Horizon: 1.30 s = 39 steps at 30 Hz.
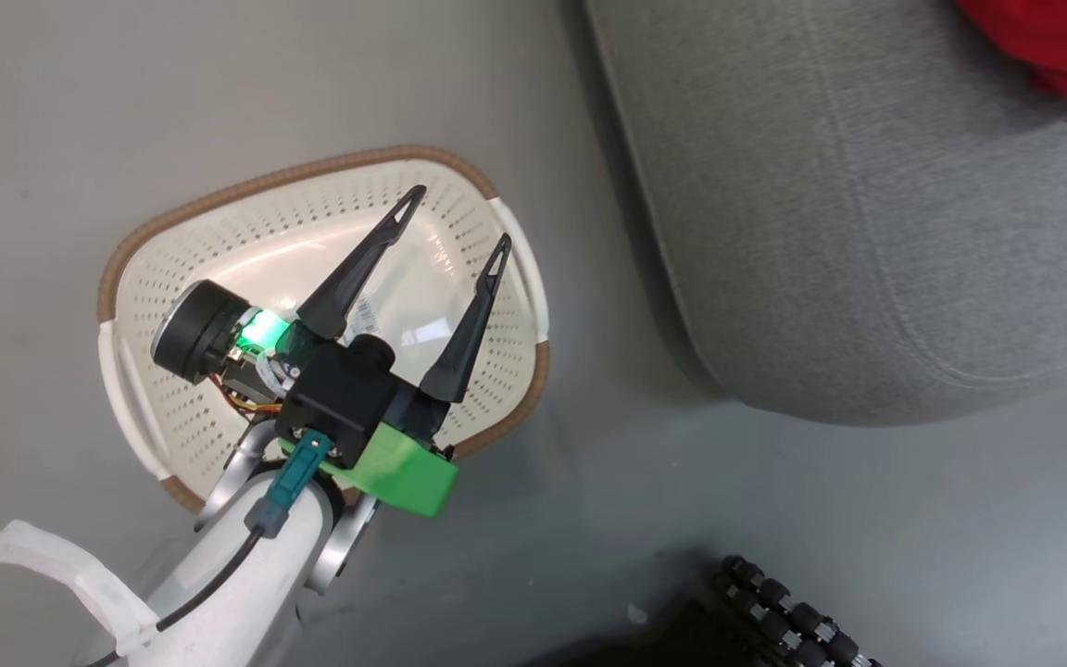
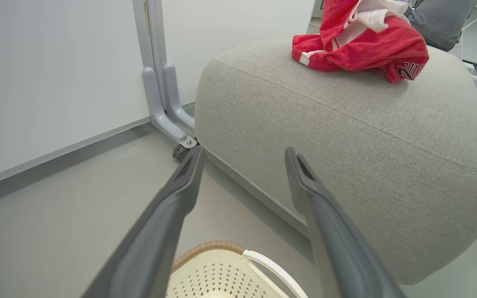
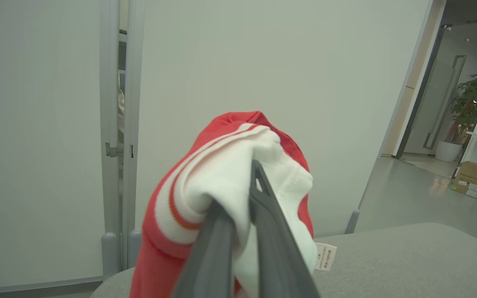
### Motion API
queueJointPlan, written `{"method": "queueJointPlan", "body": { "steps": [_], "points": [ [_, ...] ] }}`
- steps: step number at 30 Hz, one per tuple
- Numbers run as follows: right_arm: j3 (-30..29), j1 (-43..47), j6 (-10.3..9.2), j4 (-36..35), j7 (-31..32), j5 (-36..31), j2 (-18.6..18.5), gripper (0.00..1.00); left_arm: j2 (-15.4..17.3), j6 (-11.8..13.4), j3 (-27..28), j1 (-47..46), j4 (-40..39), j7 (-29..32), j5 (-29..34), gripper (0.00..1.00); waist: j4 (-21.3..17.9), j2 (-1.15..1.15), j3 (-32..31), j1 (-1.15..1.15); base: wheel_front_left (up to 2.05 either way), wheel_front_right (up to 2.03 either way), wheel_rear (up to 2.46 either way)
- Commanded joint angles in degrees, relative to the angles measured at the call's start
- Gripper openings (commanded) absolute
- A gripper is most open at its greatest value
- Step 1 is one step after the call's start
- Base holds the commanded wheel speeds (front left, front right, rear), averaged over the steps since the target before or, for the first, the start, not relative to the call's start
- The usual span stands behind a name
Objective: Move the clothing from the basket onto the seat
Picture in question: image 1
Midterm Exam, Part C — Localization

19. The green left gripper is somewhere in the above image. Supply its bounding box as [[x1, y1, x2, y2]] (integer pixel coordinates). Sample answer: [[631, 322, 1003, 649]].
[[152, 184, 512, 518]]

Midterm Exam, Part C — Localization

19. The black omni wheel with rollers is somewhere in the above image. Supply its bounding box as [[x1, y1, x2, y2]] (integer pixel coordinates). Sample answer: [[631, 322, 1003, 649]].
[[711, 554, 886, 667]]

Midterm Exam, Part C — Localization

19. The white plastic cable guide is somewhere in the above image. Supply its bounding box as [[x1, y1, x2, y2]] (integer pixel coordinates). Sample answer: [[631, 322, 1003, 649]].
[[0, 519, 160, 655]]

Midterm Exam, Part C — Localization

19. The left black cable teal plug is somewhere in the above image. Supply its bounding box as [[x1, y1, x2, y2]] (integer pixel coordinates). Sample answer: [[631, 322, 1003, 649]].
[[84, 429, 333, 667]]

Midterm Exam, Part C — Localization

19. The grey fabric sofa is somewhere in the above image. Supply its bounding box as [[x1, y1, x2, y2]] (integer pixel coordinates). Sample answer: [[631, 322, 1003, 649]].
[[584, 0, 1067, 428]]

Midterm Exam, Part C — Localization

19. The white perforated laundry basket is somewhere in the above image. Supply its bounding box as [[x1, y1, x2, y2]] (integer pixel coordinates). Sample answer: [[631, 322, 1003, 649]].
[[96, 144, 552, 516]]

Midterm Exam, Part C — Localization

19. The red and white garment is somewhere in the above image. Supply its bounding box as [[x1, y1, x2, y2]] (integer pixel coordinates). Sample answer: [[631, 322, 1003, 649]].
[[950, 0, 1067, 123]]

